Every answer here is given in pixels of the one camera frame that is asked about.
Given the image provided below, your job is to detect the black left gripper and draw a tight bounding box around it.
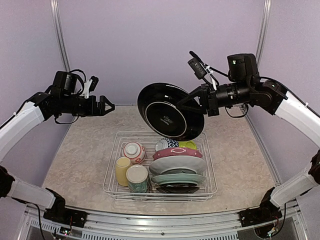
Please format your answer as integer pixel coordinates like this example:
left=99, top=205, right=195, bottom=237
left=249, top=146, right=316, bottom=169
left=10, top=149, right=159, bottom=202
left=61, top=94, right=115, bottom=117

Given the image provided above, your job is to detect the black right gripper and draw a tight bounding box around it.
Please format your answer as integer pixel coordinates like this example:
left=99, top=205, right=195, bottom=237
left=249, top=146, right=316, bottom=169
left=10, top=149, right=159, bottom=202
left=178, top=78, right=253, bottom=116

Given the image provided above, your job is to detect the large black round plate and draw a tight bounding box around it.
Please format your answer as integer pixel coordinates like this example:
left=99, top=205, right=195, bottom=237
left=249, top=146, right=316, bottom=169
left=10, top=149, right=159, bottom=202
left=137, top=82, right=205, bottom=141

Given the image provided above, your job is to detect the pink polka dot plate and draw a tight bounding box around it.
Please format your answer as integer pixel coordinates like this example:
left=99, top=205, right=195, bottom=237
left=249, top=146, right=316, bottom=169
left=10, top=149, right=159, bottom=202
left=152, top=147, right=203, bottom=161

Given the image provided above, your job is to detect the grey white painted plate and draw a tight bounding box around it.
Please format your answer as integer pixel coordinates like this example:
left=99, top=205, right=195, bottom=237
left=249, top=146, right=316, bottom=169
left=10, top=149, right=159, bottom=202
left=149, top=155, right=207, bottom=175

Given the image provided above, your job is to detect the pale green plate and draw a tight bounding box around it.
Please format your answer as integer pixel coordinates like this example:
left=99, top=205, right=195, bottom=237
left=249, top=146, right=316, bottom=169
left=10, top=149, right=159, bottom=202
left=151, top=173, right=206, bottom=185

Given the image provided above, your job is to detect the small black dish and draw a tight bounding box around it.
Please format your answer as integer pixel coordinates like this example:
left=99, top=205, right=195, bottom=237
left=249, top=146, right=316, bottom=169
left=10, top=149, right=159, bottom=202
left=156, top=183, right=200, bottom=194

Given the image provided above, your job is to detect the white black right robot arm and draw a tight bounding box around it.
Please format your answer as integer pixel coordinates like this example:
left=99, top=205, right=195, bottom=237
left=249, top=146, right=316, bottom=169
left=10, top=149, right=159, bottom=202
left=178, top=107, right=317, bottom=214

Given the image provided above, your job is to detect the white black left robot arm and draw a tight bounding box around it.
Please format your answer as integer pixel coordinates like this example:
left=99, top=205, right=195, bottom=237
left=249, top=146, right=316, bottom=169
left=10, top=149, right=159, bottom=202
left=0, top=69, right=116, bottom=223

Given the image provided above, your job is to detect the lime green bowl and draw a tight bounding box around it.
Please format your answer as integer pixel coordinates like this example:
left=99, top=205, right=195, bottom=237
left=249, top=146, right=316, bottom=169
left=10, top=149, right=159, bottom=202
left=178, top=140, right=198, bottom=150

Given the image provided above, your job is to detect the blue white patterned bowl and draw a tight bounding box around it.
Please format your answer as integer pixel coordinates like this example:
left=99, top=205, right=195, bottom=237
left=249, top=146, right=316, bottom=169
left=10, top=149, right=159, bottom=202
left=155, top=138, right=179, bottom=152

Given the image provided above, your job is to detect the white red patterned bowl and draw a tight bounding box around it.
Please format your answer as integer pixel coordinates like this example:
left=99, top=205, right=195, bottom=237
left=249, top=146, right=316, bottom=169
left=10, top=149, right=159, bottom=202
left=122, top=141, right=146, bottom=165

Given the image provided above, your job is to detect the pale yellow cup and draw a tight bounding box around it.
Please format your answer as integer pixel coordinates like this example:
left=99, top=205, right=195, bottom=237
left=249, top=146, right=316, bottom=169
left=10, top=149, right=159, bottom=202
left=115, top=157, right=132, bottom=187

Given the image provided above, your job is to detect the teal patterned cup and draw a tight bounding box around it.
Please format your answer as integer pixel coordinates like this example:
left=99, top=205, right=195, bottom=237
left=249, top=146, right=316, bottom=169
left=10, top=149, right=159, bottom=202
left=126, top=165, right=152, bottom=193

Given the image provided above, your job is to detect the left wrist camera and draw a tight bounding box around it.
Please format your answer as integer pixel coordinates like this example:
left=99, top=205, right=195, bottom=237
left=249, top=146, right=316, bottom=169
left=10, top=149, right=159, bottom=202
left=82, top=76, right=99, bottom=99

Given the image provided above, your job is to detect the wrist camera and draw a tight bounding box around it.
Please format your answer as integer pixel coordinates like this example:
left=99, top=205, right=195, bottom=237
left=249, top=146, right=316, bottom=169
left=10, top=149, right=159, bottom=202
left=187, top=51, right=207, bottom=80
left=82, top=76, right=99, bottom=99

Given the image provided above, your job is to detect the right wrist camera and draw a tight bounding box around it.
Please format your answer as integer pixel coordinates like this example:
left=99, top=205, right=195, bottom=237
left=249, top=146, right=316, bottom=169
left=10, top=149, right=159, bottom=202
left=187, top=51, right=207, bottom=80

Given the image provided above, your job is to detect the white wire dish rack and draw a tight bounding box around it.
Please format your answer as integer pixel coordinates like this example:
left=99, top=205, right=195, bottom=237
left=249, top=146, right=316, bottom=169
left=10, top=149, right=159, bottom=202
left=102, top=131, right=218, bottom=202

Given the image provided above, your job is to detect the aluminium frame post left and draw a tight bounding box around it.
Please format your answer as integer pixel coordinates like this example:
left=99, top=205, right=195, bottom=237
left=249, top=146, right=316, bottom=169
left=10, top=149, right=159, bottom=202
left=50, top=0, right=71, bottom=72

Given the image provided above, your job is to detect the aluminium frame post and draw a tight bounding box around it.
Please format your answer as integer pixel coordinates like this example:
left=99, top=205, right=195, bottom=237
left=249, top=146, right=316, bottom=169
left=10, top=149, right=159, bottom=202
left=256, top=0, right=272, bottom=65
left=50, top=0, right=71, bottom=72

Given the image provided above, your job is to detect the aluminium frame post right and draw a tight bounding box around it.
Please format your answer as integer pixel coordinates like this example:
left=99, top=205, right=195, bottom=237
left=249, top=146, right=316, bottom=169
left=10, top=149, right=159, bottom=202
left=256, top=0, right=272, bottom=65

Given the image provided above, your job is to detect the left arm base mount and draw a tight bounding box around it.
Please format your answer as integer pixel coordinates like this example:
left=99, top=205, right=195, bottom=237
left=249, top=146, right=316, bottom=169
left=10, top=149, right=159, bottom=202
left=43, top=197, right=88, bottom=228

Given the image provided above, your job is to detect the aluminium front rail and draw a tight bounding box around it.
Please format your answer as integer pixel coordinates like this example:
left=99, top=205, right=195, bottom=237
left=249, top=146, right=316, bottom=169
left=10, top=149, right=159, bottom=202
left=17, top=203, right=308, bottom=240

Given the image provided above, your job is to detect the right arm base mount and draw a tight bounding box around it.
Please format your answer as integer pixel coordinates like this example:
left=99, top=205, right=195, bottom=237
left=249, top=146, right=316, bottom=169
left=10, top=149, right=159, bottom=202
left=238, top=202, right=283, bottom=227

